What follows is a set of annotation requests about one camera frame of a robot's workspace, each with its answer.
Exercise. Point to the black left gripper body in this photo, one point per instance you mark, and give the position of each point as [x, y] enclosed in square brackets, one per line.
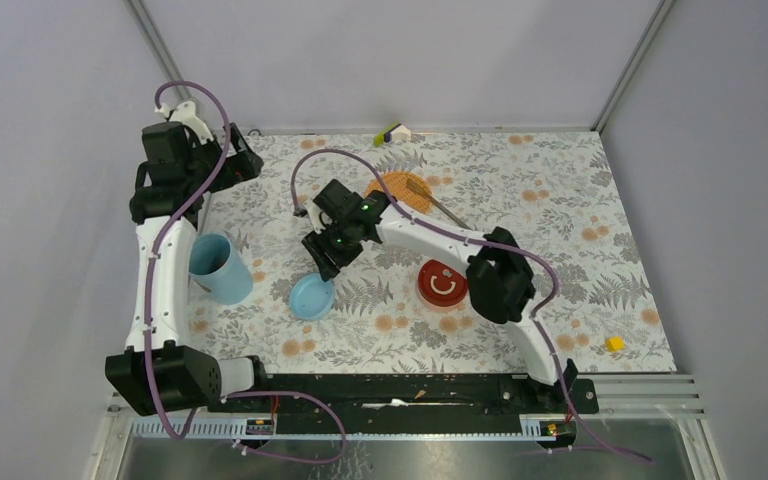
[204, 156]

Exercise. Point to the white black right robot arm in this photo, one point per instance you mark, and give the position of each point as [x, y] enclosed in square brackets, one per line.
[497, 271]

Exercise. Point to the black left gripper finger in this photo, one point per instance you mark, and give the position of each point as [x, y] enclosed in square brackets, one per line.
[236, 140]
[249, 165]

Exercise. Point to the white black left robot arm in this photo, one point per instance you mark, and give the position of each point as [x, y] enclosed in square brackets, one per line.
[158, 366]

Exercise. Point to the dark red lid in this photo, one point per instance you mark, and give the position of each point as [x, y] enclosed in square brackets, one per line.
[440, 287]

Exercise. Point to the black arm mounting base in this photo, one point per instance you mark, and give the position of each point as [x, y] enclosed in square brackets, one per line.
[392, 404]

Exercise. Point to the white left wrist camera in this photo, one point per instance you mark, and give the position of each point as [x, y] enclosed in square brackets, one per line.
[187, 114]

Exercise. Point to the light blue lid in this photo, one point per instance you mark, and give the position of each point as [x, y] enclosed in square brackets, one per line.
[311, 298]

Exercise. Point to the woven bamboo plate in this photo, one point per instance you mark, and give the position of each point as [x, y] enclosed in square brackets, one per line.
[396, 183]

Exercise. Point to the small yellow block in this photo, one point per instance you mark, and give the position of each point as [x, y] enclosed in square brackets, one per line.
[614, 344]

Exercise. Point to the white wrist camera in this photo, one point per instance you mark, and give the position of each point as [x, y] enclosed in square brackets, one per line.
[187, 114]
[312, 212]

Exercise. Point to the green purple white toy block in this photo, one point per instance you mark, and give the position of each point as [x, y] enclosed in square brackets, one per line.
[396, 132]

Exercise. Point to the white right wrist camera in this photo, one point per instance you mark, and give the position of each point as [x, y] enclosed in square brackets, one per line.
[312, 212]

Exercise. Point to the metal serving tongs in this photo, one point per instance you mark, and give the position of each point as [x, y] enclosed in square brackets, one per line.
[437, 202]

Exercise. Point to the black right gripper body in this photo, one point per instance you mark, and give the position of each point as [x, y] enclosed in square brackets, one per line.
[337, 232]

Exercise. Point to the light blue cup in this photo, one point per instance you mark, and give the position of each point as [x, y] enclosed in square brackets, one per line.
[216, 266]

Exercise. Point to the floral patterned table mat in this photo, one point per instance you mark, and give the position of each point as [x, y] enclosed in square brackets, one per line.
[553, 191]

